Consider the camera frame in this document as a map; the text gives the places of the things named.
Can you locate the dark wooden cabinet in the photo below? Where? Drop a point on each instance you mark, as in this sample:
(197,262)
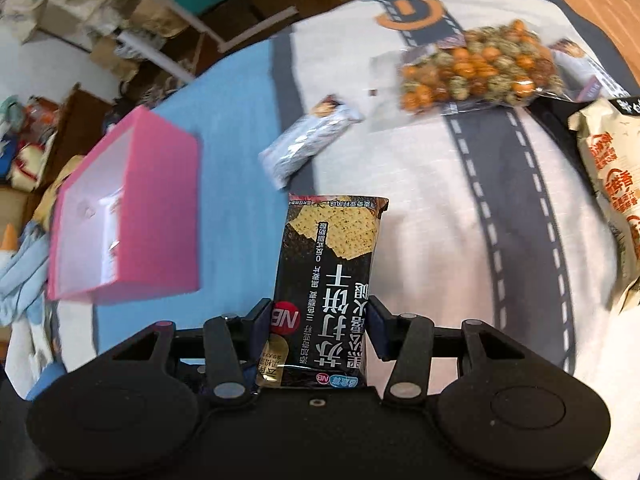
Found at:
(80,125)

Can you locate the wooden top rolling table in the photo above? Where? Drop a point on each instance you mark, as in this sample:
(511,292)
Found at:
(155,56)

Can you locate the brown paper bag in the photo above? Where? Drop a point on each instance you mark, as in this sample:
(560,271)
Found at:
(112,57)
(155,17)

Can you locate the white printed paper sheet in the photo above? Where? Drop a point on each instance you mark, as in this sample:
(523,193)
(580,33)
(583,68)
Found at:
(112,240)

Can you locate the road print bedsheet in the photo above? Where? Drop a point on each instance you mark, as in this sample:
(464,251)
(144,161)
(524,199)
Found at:
(425,210)

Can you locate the white snack bar packet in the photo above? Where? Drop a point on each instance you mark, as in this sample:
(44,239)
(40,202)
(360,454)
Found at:
(580,72)
(305,140)

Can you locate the pink cardboard box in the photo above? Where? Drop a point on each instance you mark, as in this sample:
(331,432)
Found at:
(160,210)

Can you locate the black cracker packet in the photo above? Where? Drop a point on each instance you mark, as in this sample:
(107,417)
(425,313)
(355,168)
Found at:
(325,270)

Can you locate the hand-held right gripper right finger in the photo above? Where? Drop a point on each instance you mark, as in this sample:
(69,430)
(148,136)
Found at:
(380,335)

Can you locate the light blue cloth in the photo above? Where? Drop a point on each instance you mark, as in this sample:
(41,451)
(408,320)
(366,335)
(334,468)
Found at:
(25,270)

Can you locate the beige instant noodle bag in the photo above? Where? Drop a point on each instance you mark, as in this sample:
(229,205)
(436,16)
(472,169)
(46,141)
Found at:
(615,185)

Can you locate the clear bag of coated peanuts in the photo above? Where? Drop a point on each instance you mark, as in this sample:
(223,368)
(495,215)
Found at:
(475,70)

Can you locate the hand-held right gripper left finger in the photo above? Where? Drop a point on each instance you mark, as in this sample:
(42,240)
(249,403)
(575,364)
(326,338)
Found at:
(259,335)

